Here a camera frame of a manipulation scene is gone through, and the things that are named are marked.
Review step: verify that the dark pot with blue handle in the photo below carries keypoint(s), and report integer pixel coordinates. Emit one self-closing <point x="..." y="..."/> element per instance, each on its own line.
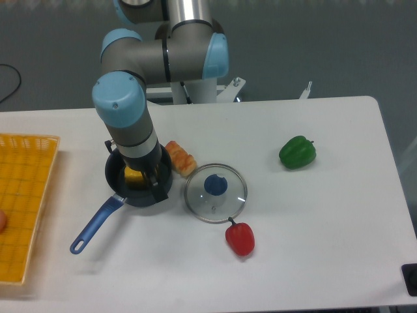
<point x="114" y="172"/>

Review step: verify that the green bell pepper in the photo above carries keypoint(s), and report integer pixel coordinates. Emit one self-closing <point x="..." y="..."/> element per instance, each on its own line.
<point x="297" y="153"/>

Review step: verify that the toy bread pastry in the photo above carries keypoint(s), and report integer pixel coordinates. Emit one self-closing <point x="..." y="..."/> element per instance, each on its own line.
<point x="183" y="163"/>

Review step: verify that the white table clamp bracket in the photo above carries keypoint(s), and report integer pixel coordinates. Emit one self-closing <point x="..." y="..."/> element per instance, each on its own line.
<point x="306" y="92"/>

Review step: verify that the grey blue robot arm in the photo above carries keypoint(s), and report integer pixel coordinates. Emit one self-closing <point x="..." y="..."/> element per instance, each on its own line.
<point x="192" y="49"/>

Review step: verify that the red bell pepper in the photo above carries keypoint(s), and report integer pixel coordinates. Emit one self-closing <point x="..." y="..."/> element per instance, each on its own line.
<point x="240" y="238"/>

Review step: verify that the glass pot lid blue knob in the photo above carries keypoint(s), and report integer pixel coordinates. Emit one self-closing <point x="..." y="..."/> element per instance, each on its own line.
<point x="214" y="193"/>

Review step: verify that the black device at table corner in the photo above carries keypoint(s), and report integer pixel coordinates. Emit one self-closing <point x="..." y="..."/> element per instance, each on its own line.
<point x="409" y="272"/>

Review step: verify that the yellow bell pepper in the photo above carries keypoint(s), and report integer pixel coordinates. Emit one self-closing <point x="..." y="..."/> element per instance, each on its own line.
<point x="134" y="179"/>

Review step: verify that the yellow woven basket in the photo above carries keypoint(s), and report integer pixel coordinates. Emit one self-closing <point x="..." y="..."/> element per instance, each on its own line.
<point x="27" y="162"/>

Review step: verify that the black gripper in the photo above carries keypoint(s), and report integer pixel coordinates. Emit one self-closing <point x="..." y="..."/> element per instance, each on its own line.
<point x="148" y="163"/>

